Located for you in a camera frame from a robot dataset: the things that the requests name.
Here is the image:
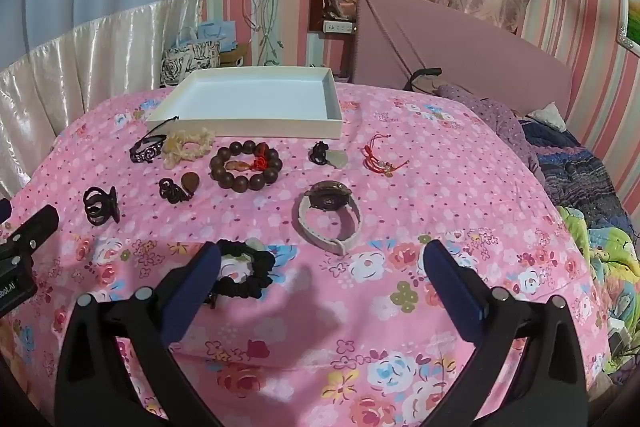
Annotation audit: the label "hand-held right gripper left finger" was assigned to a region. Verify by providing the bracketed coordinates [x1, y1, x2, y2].
[54, 241, 227, 427]

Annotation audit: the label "dark blue quilted blanket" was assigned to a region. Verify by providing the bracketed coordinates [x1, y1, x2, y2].
[520, 119, 633, 228]

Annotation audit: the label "brown wooden bead bracelet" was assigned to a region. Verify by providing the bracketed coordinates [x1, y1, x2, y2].
[209, 141, 284, 192]

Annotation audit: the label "framed wall picture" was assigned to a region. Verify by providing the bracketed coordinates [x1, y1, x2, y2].
[617, 0, 640, 52]

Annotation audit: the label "black scrunchie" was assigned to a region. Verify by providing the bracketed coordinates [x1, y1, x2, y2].
[204, 239, 277, 310]

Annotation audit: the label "red cord bracelet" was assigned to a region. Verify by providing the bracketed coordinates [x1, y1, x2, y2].
[362, 133, 410, 178]

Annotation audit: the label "black braided cord bracelet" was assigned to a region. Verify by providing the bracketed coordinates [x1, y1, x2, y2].
[129, 116, 181, 164]

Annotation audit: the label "grey pendant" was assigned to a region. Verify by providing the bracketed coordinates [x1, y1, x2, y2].
[309, 141, 347, 168]

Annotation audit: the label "brown pendant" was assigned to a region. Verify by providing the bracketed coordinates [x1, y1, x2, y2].
[159, 173, 202, 204]

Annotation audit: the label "green cartoon blanket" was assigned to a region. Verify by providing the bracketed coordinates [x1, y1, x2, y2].
[557, 204, 640, 358]

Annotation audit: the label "cream stone chip bracelet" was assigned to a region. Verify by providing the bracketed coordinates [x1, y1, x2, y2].
[161, 129, 216, 168]

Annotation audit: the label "beige band bracelet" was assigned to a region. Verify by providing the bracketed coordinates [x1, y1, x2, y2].
[298, 180, 362, 258]

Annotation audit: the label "hanging white cables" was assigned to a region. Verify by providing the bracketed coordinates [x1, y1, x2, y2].
[242, 0, 282, 66]

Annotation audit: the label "cream satin cloth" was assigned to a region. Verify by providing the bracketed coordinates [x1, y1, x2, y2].
[0, 0, 206, 202]

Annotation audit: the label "white shallow cardboard box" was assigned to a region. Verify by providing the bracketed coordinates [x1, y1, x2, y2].
[145, 66, 345, 142]

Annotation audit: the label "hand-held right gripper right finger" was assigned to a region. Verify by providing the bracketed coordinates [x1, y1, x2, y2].
[421, 239, 588, 427]

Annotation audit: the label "pink headboard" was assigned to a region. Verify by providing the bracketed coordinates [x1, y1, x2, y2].
[352, 0, 573, 128]

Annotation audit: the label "purple dotted cloth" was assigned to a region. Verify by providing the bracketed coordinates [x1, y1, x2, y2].
[435, 84, 543, 178]

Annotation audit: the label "black white floral bag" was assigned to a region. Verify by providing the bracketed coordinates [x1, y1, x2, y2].
[160, 44, 221, 88]

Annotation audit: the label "wooden nightstand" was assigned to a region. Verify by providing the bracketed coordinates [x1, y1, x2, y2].
[219, 43, 249, 68]

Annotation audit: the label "black strap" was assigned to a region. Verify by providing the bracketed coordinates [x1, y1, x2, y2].
[406, 67, 443, 90]

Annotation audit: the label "pink floral blanket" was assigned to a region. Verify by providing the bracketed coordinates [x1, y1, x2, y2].
[0, 79, 608, 427]

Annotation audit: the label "white pillow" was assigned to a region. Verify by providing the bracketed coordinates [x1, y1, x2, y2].
[527, 102, 568, 130]

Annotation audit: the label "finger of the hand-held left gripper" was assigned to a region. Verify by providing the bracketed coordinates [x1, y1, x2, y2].
[0, 205, 60, 259]

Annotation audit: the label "light blue paper bag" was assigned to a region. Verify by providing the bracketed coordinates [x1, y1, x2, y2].
[197, 21, 237, 50]

